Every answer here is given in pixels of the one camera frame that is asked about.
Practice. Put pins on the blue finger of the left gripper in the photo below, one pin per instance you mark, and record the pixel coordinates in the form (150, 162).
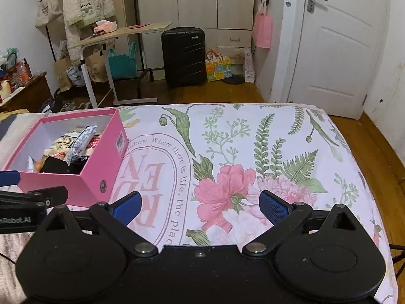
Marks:
(9, 178)
(51, 197)

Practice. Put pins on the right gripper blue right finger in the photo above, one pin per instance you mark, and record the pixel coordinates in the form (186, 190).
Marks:
(286, 219)

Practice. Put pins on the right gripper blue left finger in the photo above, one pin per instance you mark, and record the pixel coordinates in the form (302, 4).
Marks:
(112, 220)

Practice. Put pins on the white small snack packet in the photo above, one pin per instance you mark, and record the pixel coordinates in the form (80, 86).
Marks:
(30, 164)

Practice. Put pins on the black snack bar packet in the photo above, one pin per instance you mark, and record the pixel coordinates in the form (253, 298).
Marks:
(57, 166)

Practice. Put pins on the beige printed snack bag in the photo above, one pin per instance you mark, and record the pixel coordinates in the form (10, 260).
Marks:
(61, 146)

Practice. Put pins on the pink cardboard box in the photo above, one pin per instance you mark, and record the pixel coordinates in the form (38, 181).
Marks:
(96, 180)

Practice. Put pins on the small red white packet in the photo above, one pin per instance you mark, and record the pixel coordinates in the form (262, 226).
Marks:
(92, 146)

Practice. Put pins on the floral bed sheet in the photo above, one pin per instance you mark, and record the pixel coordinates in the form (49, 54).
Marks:
(200, 169)

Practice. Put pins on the dark wooden nightstand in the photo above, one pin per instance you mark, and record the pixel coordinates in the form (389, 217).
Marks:
(31, 96)

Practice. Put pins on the brown paper bag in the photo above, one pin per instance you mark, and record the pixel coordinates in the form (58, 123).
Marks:
(60, 70)

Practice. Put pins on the teal shopping bag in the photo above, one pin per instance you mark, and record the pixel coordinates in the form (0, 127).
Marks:
(123, 66)

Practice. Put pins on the white patterned paper bag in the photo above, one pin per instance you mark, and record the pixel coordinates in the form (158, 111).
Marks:
(249, 72)

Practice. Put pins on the colourful gift box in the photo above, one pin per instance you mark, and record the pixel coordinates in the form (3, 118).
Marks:
(218, 66)

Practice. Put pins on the black suitcase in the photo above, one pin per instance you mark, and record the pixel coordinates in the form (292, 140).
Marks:
(184, 56)

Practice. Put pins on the beige tote bag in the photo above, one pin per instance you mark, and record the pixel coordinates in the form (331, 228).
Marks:
(48, 11)

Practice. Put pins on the pink tissue box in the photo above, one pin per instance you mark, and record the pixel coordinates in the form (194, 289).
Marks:
(104, 27)

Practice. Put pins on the white door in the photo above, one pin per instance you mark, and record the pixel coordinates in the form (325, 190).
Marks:
(338, 51)

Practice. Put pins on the hanging cream cardigan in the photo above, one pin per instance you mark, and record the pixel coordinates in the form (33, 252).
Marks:
(80, 14)

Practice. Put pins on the pink hanging bag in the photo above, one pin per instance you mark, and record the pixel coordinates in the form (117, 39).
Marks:
(262, 30)

